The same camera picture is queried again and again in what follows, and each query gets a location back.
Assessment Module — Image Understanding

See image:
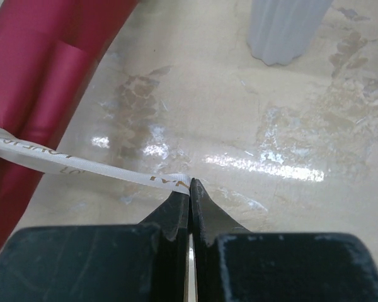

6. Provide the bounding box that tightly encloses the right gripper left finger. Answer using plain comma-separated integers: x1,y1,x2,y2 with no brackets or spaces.
0,192,190,301

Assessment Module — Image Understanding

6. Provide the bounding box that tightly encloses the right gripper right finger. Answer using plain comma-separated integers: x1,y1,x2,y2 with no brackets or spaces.
190,179,378,301

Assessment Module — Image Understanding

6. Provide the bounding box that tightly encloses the cream ribbon gold lettering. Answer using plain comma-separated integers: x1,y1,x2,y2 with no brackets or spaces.
0,128,191,195

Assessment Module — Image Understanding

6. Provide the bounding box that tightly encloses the red wrapping paper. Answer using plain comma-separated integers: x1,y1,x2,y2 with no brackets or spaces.
0,0,142,259

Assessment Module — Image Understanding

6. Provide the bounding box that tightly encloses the white ribbed vase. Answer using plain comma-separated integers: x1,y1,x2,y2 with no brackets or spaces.
247,0,332,65

